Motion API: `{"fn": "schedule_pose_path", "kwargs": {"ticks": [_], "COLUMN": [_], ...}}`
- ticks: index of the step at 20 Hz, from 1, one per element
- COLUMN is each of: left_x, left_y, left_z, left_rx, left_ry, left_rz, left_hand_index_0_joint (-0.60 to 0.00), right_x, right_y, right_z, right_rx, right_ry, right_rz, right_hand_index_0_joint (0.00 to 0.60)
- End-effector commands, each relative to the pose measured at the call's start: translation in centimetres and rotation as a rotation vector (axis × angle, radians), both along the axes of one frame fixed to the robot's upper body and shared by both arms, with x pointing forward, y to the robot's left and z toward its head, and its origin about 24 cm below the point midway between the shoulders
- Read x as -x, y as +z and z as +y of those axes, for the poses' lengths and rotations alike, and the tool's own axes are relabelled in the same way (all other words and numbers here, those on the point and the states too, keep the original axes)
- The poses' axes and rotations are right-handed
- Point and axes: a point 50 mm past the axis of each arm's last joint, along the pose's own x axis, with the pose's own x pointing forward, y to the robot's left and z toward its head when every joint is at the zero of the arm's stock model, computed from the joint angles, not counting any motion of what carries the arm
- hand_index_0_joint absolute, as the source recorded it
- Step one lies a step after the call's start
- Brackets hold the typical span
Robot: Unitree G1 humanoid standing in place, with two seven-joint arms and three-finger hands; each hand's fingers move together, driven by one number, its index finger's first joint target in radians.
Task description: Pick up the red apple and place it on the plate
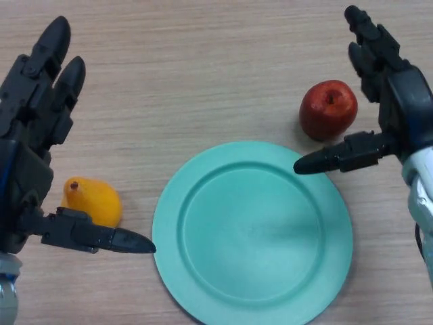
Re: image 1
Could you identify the green round plate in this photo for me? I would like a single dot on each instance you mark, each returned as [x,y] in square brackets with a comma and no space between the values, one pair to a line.
[252,233]

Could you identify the red apple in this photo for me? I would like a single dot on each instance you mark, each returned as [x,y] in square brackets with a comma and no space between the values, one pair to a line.
[326,110]

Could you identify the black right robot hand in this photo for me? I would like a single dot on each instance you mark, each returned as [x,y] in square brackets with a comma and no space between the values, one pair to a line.
[395,98]

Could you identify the yellow pear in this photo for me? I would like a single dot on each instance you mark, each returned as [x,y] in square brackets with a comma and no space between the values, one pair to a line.
[98,203]

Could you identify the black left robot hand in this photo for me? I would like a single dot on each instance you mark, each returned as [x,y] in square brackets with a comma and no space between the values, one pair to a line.
[27,135]

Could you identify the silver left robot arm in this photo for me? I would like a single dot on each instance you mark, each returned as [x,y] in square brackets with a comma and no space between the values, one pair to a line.
[8,291]

